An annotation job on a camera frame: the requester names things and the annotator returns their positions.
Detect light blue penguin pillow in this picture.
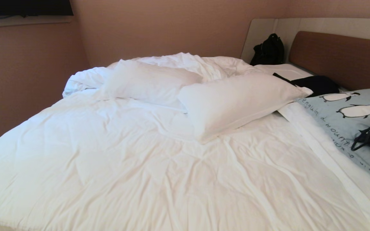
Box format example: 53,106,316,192
296,88,370,190

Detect small white pillow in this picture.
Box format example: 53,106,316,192
103,59,203,113

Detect black garment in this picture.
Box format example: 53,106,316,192
272,73,340,98

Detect white duvet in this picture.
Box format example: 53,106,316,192
0,52,370,231

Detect white bed sheet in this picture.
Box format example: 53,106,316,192
255,64,370,231

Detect wall ledge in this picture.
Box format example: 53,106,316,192
0,15,75,29

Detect large white pillow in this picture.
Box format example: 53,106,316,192
178,73,313,144

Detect pale wall panel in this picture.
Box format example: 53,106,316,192
240,18,370,64

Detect brown headboard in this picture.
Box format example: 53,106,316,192
289,31,370,96

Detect black bag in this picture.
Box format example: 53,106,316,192
250,33,285,66

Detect black television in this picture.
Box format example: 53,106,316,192
0,0,74,17

